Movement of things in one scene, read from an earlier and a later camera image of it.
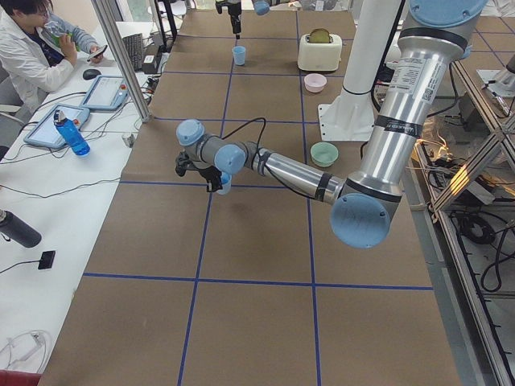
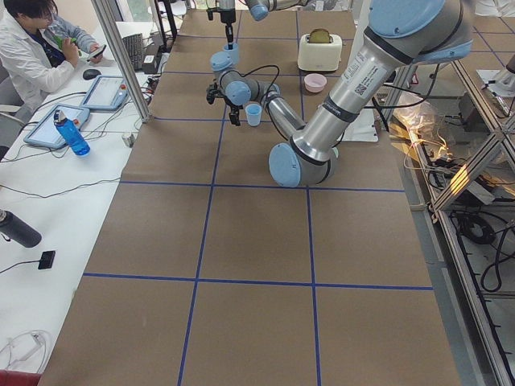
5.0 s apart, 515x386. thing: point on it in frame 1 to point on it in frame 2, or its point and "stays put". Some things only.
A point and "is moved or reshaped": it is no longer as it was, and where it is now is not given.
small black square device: (47, 260) stays put
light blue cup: (239, 52) is moved or reshaped
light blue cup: (226, 182) to (253, 114)
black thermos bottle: (19, 231) stays put
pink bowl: (315, 82) stays put
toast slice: (319, 35) stays put
